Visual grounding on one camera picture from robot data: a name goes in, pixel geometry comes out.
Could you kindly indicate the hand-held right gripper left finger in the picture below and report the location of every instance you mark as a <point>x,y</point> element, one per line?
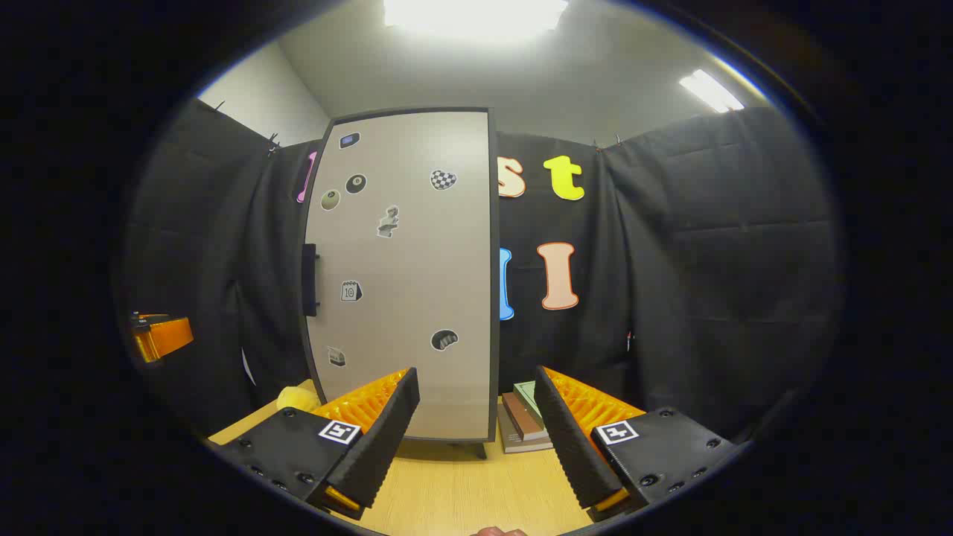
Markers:
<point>387,439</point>

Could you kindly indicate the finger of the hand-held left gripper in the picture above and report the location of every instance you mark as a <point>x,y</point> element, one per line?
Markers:
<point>167,336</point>

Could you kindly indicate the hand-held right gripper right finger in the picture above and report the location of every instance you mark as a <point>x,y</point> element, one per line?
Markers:
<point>569,447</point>

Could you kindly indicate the dark grey cabinet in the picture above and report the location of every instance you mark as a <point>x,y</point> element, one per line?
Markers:
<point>494,298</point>

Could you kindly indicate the light grey cabinet door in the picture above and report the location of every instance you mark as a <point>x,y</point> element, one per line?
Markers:
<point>417,260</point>

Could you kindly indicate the grey book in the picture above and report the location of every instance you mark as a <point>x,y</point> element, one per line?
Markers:
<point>514,445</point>

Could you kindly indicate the brown book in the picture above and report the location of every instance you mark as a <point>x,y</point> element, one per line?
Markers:
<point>521,418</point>

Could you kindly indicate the green notebook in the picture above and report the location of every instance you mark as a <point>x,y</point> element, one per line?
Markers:
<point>527,394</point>

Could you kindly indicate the pale yellow bread bun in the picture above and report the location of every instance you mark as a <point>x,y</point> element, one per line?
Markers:
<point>296,400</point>

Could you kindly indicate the black backdrop cloth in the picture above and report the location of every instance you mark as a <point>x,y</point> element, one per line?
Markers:
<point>707,260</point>

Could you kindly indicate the narrow ceiling light panel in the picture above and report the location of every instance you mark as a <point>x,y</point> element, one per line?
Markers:
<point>711,91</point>

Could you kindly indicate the large ceiling light panel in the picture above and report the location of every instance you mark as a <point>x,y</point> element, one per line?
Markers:
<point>476,11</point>

